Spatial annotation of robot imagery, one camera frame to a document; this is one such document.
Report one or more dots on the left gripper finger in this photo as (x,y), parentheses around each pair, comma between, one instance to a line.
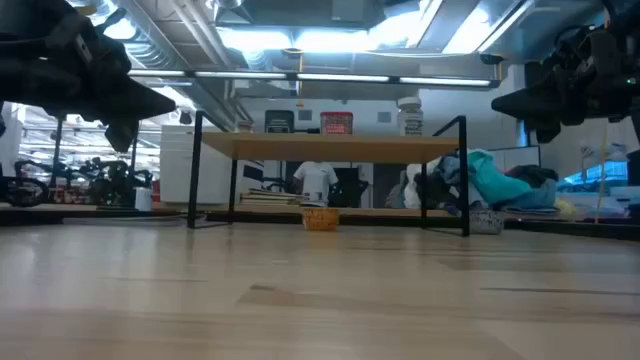
(142,105)
(122,135)

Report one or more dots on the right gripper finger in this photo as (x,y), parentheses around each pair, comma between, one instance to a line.
(525,105)
(547,131)

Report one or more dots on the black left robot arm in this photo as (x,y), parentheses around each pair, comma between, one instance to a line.
(25,12)

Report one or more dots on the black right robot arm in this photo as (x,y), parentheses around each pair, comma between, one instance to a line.
(625,20)

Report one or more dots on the wooden shelf black metal legs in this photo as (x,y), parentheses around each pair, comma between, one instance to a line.
(340,149)

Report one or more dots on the white partition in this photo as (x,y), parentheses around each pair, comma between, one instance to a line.
(515,157)

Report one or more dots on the dark background equipment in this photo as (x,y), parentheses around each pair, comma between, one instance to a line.
(110,182)
(22,191)

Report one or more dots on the grey garments pile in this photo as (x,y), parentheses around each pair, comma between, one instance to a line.
(535,187)

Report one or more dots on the blue lit screen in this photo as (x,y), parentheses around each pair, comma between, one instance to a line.
(595,177)

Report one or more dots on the white bucket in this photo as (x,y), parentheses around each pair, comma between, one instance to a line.
(143,199)

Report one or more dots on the teal garment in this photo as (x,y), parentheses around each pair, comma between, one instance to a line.
(492,180)

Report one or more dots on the white-lid spice jar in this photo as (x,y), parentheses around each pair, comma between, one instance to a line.
(410,117)

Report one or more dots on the white cloth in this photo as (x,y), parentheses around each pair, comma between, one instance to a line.
(412,187)

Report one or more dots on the stack of flat boards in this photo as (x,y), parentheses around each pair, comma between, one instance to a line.
(270,197)

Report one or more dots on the LED light bar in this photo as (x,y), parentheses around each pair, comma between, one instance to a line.
(340,77)

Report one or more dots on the person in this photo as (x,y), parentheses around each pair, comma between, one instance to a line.
(316,180)

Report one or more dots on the red square spice jar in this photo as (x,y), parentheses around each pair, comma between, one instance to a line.
(336,124)

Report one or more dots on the black office chair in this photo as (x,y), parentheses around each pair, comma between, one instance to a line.
(350,187)

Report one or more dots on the black left rail frame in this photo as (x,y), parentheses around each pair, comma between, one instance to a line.
(75,216)

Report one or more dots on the black rail frame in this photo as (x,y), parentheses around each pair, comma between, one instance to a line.
(575,229)
(75,216)

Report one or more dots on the black right rail frame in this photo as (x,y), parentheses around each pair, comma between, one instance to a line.
(575,229)

